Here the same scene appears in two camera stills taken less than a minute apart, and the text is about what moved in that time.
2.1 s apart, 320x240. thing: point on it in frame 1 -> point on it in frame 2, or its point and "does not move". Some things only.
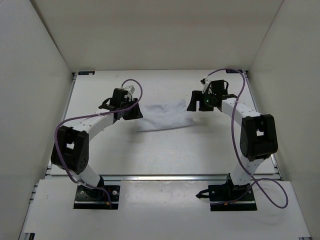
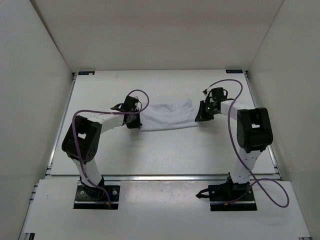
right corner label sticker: [234, 71] does not move
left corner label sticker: [86, 72] does not move
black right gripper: [195, 96] -> [202, 116]
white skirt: [159, 116] does not move
